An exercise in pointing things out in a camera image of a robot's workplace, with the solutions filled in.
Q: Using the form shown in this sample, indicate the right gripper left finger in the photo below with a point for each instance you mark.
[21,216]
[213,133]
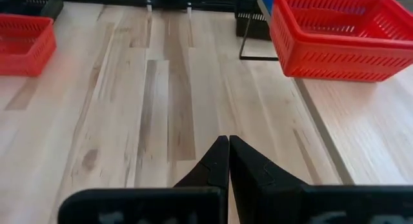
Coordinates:
[193,204]

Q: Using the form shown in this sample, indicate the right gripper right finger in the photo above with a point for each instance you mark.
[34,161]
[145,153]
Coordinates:
[274,201]

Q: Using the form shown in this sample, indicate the red plastic basket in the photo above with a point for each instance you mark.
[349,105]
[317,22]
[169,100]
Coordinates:
[22,59]
[338,56]

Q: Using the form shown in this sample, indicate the black plastic basket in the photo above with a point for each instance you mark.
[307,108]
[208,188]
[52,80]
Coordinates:
[258,28]
[19,6]

